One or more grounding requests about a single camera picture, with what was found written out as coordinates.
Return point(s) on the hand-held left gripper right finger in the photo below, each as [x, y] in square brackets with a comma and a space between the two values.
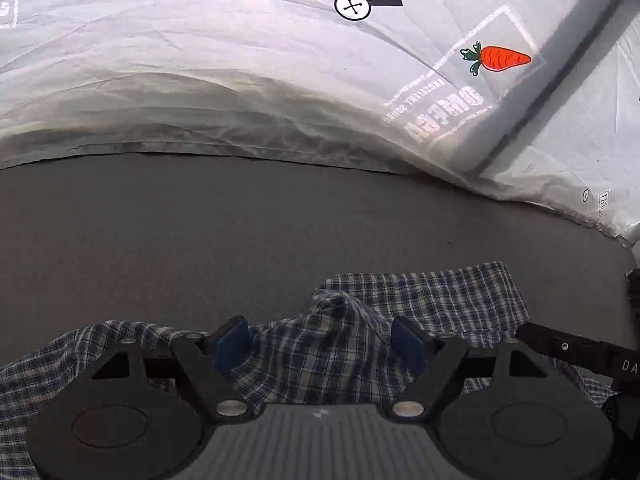
[406, 344]

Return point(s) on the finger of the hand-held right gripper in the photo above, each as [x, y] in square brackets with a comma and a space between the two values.
[555, 344]

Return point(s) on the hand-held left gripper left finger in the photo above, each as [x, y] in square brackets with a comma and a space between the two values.
[231, 347]

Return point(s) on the blue plaid shirt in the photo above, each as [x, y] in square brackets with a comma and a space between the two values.
[310, 360]

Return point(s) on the white printed curtain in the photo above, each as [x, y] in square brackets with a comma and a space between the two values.
[200, 60]

